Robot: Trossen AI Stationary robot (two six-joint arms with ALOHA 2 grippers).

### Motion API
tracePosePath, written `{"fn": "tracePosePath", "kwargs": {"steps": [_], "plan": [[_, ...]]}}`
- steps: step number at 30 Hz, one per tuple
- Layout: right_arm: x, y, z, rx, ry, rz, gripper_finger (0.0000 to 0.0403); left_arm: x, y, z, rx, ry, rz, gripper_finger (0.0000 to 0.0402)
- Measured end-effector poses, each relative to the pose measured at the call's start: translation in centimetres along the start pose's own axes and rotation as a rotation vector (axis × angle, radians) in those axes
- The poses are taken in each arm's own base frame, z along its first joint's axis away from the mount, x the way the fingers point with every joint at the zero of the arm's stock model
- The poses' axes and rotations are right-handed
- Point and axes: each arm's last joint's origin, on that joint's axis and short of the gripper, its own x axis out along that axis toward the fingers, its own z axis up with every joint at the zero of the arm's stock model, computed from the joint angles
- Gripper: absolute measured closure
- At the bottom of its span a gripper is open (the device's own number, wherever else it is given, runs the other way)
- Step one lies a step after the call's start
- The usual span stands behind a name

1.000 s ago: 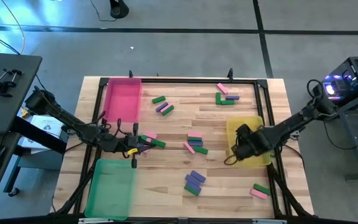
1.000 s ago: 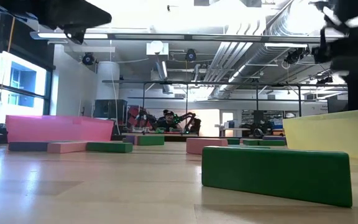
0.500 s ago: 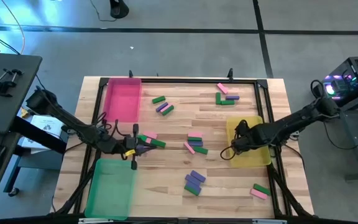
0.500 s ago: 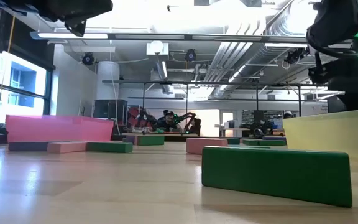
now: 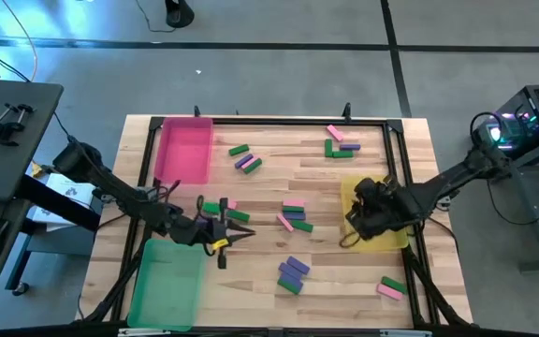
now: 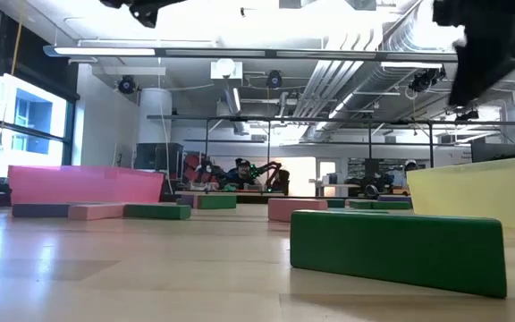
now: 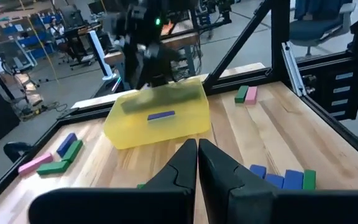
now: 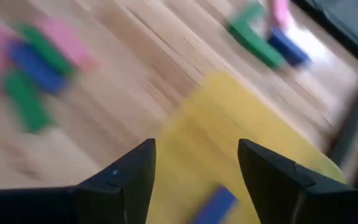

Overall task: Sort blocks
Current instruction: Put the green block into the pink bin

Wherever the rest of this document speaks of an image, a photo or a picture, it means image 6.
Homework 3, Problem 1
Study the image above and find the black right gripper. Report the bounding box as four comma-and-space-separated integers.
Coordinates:
431, 0, 515, 108

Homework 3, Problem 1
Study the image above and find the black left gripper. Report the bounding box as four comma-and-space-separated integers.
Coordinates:
98, 0, 188, 30

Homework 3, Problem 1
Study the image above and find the purple wooden block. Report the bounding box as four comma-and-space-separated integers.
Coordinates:
376, 194, 413, 203
175, 194, 199, 208
11, 203, 72, 219

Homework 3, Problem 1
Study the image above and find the black ceiling spotlight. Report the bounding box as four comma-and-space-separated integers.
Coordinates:
118, 74, 137, 95
266, 69, 284, 89

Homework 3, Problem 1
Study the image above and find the black monitor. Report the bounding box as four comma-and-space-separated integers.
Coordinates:
470, 141, 515, 164
134, 141, 184, 172

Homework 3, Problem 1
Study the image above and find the white ceiling lamp box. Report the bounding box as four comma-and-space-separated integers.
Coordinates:
210, 57, 244, 81

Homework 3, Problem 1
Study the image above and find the white round column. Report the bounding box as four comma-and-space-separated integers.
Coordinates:
138, 87, 173, 145

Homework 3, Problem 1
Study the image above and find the yellow translucent plastic bin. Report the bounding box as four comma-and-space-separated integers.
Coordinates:
406, 155, 515, 233

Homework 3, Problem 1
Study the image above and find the large bright window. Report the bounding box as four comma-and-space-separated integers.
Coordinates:
0, 73, 76, 180

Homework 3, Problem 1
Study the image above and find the red and black background robot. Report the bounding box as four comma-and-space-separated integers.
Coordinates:
183, 151, 224, 190

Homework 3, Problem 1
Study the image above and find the pink translucent plastic bin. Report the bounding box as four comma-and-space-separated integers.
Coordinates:
8, 165, 165, 206

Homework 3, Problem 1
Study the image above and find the background wooden table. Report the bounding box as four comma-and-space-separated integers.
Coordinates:
174, 191, 286, 199

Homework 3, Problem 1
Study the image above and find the long ceiling light rail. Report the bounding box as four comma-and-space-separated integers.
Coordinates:
42, 44, 515, 64

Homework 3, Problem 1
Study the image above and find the yellow hanging cord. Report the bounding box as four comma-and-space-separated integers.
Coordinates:
10, 8, 25, 77

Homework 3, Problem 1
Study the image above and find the black metal rack frame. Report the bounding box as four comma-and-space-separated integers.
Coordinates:
146, 114, 515, 170

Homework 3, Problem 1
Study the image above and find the ribbed silver ceiling duct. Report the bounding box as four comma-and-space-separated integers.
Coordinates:
292, 0, 460, 140

